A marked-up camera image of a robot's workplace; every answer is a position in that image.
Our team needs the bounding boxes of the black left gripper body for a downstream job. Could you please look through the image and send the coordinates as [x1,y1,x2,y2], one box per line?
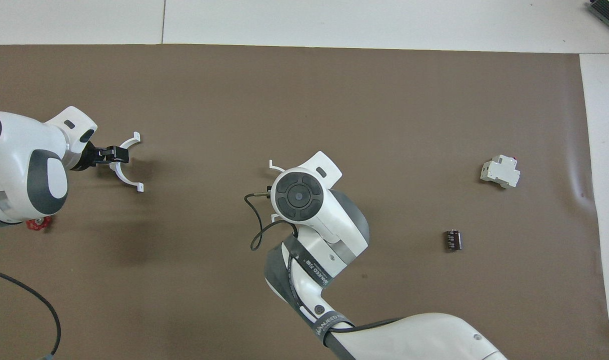
[72,142,106,172]

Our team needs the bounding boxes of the white half pipe clamp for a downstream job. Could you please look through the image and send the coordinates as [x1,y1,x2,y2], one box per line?
[268,159,286,222]
[108,131,145,194]

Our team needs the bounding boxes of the red handwheel yellow valve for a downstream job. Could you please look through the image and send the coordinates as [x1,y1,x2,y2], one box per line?
[25,216,53,232]

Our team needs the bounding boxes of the brown paper mat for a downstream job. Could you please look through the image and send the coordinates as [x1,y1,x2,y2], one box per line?
[0,44,609,360]

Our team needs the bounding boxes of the black cylindrical capacitor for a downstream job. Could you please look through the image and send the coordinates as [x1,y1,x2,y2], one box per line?
[443,228,463,252]

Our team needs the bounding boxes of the white circuit breaker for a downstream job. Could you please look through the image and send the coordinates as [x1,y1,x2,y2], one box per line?
[479,154,521,190]

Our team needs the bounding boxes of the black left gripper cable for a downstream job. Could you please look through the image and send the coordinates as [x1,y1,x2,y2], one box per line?
[0,267,62,360]

